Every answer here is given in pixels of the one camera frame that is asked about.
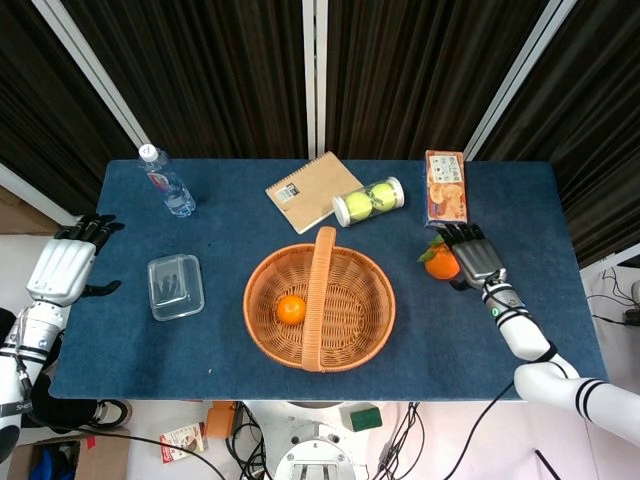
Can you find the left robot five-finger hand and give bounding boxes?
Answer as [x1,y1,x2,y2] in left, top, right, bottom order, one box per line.
[25,213,125,307]

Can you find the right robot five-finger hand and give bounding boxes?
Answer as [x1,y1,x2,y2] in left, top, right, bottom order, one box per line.
[437,222,508,292]

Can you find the large orange with leaves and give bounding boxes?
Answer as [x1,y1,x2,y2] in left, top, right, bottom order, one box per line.
[417,234,462,281]

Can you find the small orange without leaves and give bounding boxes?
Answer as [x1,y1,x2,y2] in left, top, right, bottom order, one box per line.
[276,294,308,325]

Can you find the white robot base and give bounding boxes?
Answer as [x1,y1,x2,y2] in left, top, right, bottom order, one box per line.
[244,399,386,480]

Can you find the blue orange cracker box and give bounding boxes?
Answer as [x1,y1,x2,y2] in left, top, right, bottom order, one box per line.
[423,149,471,230]

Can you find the yellow tennis ball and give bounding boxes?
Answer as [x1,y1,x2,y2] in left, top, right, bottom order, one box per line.
[344,192,374,221]
[370,182,397,209]

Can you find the clear plastic food container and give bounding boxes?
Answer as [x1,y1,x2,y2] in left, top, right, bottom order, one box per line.
[146,253,206,322]

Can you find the clear tennis ball tube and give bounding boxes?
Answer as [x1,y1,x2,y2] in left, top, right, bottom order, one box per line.
[332,175,406,229]

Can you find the black trouser leg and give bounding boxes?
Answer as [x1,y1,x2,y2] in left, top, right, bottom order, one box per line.
[28,373,102,434]

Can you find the clear plastic water bottle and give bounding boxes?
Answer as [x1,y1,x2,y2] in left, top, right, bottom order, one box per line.
[137,143,197,218]

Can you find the blue table cloth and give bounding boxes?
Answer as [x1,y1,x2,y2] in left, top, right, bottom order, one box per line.
[49,158,610,402]

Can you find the brown spiral notebook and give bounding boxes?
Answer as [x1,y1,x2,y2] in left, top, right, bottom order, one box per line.
[264,151,365,236]

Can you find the brown cardboard box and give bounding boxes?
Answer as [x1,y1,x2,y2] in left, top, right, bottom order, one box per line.
[7,427,131,480]

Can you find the green block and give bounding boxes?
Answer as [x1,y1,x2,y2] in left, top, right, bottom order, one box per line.
[349,407,382,432]

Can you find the red white snack box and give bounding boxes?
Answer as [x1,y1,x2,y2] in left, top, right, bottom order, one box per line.
[158,422,207,457]

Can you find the black cables by wall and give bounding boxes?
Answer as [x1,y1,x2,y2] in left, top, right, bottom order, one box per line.
[584,267,640,326]

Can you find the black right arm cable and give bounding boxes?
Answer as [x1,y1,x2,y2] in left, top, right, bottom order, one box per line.
[446,380,517,480]

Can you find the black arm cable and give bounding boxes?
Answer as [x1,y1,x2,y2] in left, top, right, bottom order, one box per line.
[62,430,224,480]
[446,380,517,480]

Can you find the orange wicker basket with handle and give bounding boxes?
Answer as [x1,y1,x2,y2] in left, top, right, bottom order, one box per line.
[242,225,398,374]

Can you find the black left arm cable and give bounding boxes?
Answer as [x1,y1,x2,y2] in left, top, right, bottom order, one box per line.
[62,430,224,480]

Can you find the white partition post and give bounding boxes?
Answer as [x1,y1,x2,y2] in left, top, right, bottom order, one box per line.
[301,0,329,159]
[463,0,577,162]
[30,0,147,147]

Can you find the black cable bundle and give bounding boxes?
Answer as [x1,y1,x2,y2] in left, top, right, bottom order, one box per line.
[379,402,426,480]
[227,403,274,480]

